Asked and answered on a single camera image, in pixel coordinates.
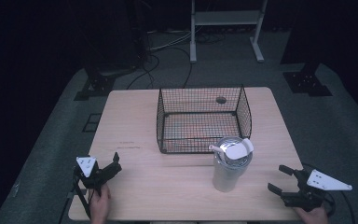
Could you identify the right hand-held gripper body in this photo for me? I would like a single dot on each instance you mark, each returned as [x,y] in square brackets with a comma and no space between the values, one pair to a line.
[307,194]

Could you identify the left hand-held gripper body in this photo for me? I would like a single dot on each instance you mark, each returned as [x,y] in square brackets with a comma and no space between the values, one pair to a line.
[87,166]

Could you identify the steel tumbler with white lid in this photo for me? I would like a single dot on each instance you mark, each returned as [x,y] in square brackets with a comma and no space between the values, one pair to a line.
[230,169]

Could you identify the person's right hand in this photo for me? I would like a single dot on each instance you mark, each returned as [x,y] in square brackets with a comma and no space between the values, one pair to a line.
[313,216]

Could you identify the person's left hand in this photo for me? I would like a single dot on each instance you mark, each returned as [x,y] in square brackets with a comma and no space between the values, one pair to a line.
[99,205]

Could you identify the black stand with base plate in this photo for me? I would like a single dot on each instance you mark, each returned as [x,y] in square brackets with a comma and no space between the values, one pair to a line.
[105,81]
[306,82]

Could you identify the white metal stand frame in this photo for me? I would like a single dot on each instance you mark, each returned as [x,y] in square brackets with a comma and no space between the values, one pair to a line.
[227,18]

